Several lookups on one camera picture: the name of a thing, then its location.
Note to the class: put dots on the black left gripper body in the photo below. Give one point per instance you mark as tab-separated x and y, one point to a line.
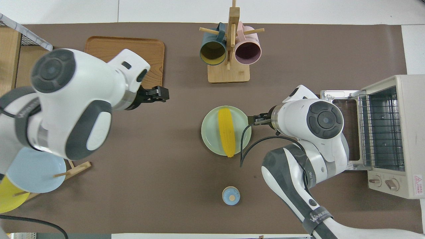
144	96

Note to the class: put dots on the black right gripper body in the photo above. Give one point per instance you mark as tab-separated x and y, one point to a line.
267	119

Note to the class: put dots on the yellow corn cob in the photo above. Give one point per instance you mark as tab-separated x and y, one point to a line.
226	132

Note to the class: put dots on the pale green plate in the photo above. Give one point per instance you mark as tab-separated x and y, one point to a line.
209	132

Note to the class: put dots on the beige toaster oven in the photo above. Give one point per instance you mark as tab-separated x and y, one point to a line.
410	132

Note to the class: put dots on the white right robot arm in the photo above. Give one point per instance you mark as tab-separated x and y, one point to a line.
318	132

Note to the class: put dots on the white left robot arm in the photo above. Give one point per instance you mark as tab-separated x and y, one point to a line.
69	106

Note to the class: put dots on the brown wooden tray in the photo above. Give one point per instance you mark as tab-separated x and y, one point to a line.
151	53

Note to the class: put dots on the wooden mug tree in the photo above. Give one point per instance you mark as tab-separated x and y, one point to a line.
229	74

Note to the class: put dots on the dark blue mug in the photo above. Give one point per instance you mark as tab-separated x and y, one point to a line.
212	53

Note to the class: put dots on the pink mug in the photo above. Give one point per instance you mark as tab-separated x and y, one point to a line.
248	51

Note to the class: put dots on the small blue round bell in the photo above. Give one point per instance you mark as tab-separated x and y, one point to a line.
231	196

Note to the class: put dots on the brown table mat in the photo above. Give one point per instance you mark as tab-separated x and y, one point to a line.
166	186

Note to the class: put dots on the wooden plate rack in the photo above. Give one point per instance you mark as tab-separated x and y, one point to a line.
78	167

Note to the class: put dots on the light blue plate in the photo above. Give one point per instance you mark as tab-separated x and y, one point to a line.
36	176

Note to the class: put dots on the yellow plate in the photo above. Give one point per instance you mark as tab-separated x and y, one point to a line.
8	200

